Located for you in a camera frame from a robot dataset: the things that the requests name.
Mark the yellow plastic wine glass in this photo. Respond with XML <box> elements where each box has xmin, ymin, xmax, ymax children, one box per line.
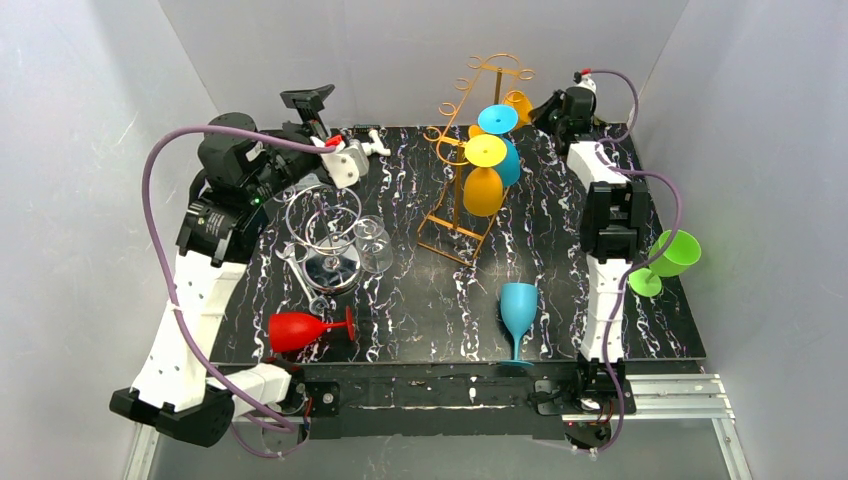
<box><xmin>463</xmin><ymin>134</ymin><xmax>506</xmax><ymax>217</ymax></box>

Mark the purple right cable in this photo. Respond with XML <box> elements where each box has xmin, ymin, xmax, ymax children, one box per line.
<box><xmin>589</xmin><ymin>68</ymin><xmax>684</xmax><ymax>455</ymax></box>

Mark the purple cable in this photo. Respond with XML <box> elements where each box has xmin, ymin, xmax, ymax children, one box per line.
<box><xmin>589</xmin><ymin>68</ymin><xmax>684</xmax><ymax>455</ymax></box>
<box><xmin>141</xmin><ymin>125</ymin><xmax>339</xmax><ymax>460</ymax></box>

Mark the silver wrench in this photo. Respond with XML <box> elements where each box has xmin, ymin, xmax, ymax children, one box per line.
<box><xmin>275</xmin><ymin>242</ymin><xmax>329</xmax><ymax>318</ymax></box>

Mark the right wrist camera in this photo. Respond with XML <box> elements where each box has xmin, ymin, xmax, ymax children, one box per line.
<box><xmin>574</xmin><ymin>68</ymin><xmax>597</xmax><ymax>94</ymax></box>

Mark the silver wire glass rack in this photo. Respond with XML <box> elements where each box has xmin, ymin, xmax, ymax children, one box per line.
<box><xmin>285</xmin><ymin>184</ymin><xmax>363</xmax><ymax>296</ymax></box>

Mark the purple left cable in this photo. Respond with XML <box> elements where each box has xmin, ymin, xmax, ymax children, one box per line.
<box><xmin>141</xmin><ymin>125</ymin><xmax>339</xmax><ymax>460</ymax></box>

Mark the clear cut glass goblet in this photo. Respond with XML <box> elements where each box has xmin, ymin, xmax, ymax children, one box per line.
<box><xmin>353</xmin><ymin>215</ymin><xmax>394</xmax><ymax>274</ymax></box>

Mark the blue plastic goblet front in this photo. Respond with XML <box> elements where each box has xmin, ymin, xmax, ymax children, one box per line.
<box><xmin>499</xmin><ymin>282</ymin><xmax>538</xmax><ymax>367</ymax></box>

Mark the red plastic goblet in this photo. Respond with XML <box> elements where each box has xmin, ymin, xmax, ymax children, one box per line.
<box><xmin>268</xmin><ymin>307</ymin><xmax>355</xmax><ymax>353</ymax></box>

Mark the orange plastic goblet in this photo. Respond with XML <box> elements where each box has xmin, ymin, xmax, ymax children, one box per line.
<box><xmin>468</xmin><ymin>90</ymin><xmax>532</xmax><ymax>139</ymax></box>

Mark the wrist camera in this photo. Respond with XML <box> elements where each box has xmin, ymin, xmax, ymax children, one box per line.
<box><xmin>574</xmin><ymin>68</ymin><xmax>597</xmax><ymax>94</ymax></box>
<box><xmin>310</xmin><ymin>136</ymin><xmax>370</xmax><ymax>189</ymax></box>

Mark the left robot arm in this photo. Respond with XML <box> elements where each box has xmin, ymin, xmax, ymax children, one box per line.
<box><xmin>109</xmin><ymin>84</ymin><xmax>333</xmax><ymax>447</ymax></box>

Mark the blue plastic goblet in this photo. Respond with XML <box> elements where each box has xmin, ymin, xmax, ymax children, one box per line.
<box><xmin>499</xmin><ymin>282</ymin><xmax>538</xmax><ymax>367</ymax></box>
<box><xmin>477</xmin><ymin>104</ymin><xmax>521</xmax><ymax>188</ymax></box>

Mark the white pipe fitting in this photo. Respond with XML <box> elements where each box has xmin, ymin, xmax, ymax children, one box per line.
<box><xmin>361</xmin><ymin>129</ymin><xmax>391</xmax><ymax>157</ymax></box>

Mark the gold wire glass rack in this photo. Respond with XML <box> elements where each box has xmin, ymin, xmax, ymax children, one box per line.
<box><xmin>417</xmin><ymin>53</ymin><xmax>535</xmax><ymax>266</ymax></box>

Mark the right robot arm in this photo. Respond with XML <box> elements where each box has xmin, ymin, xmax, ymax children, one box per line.
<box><xmin>529</xmin><ymin>80</ymin><xmax>648</xmax><ymax>365</ymax></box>

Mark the green plastic goblet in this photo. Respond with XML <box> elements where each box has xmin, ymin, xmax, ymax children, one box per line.
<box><xmin>628</xmin><ymin>230</ymin><xmax>702</xmax><ymax>297</ymax></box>

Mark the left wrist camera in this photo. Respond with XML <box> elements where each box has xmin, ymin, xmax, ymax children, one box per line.
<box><xmin>310</xmin><ymin>136</ymin><xmax>370</xmax><ymax>189</ymax></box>

